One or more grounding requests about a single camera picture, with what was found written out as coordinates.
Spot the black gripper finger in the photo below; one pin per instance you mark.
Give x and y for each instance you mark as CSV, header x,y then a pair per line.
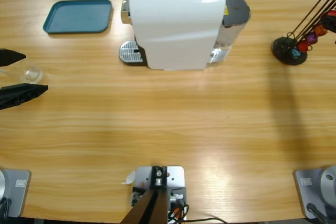
x,y
23,94
10,57

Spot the clear glass cup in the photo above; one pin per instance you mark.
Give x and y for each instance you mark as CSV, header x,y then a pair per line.
x,y
31,74

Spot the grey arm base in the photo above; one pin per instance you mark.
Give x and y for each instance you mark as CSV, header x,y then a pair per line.
x,y
312,190
18,192

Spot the white capsule coffee machine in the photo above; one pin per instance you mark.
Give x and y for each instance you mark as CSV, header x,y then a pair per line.
x,y
173,32

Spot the blue coffee capsule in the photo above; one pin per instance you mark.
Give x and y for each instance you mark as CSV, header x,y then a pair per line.
x,y
295,53

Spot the small red coffee capsule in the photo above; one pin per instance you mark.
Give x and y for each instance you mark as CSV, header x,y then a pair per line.
x,y
304,47

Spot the purple coffee capsule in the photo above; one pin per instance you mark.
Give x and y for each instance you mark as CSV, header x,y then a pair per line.
x,y
312,37

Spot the orange coffee capsule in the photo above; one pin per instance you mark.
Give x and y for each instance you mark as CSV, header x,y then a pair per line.
x,y
320,29

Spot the teal plastic tray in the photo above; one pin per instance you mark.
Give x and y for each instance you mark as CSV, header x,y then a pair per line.
x,y
77,16

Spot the silver grate drip tray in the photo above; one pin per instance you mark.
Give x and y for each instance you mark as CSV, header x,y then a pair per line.
x,y
130,52

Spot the white paper tag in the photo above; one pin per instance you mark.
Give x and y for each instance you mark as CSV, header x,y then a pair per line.
x,y
129,178

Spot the clear water tank black lid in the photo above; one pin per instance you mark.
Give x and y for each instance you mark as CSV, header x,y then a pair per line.
x,y
235,11

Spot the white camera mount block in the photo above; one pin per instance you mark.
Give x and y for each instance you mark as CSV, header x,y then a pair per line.
x,y
174,179

